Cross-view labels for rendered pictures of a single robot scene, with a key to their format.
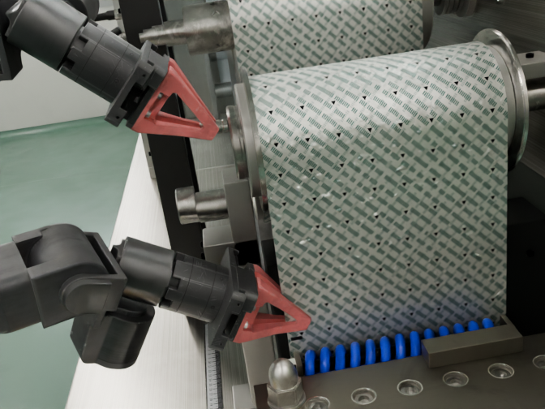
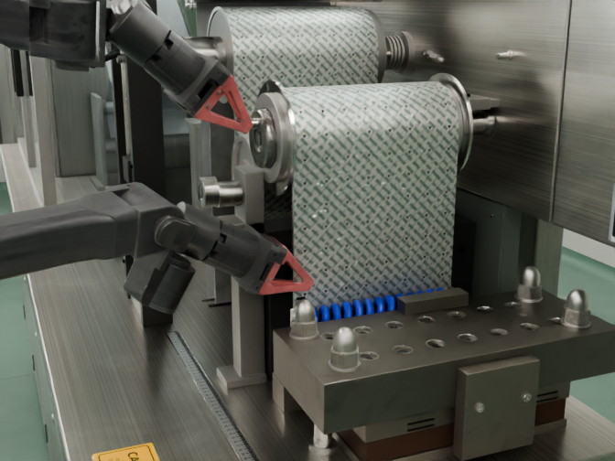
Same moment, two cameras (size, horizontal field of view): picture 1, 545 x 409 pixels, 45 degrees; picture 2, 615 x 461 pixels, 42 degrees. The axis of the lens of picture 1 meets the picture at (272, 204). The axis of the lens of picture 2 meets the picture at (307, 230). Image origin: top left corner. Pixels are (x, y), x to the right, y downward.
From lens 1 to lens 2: 0.46 m
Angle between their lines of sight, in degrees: 19
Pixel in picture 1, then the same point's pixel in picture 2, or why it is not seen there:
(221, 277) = (254, 239)
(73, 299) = (166, 232)
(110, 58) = (188, 58)
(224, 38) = not seen: hidden behind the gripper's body
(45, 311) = (139, 242)
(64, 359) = not seen: outside the picture
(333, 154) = (343, 147)
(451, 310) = (413, 281)
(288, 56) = not seen: hidden behind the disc
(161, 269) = (213, 226)
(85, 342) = (147, 284)
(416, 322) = (388, 290)
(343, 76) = (349, 93)
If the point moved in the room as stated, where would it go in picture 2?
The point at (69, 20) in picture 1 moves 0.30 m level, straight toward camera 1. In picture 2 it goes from (161, 26) to (304, 37)
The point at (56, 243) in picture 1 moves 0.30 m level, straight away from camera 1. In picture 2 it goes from (144, 193) to (41, 154)
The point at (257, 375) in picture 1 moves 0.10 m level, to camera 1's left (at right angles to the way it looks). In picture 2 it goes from (248, 348) to (176, 359)
